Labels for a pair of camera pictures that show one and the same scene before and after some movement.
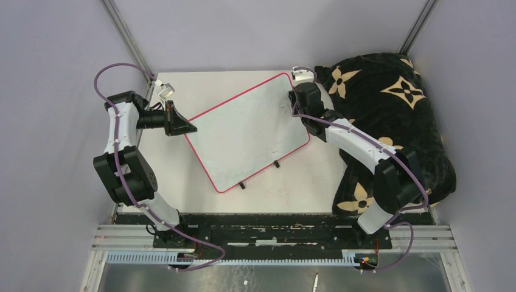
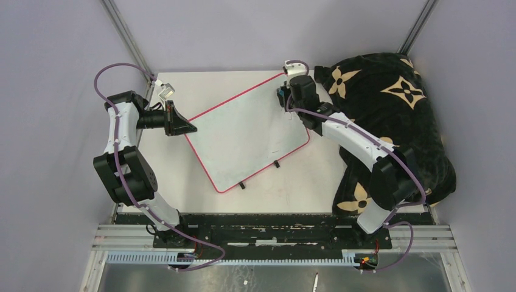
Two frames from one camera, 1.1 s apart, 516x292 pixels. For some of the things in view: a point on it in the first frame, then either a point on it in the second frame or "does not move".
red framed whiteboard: x=238 y=137 does not move
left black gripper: x=174 y=124 does not move
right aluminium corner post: x=418 y=26 does not move
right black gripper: x=293 y=100 to x=286 y=92
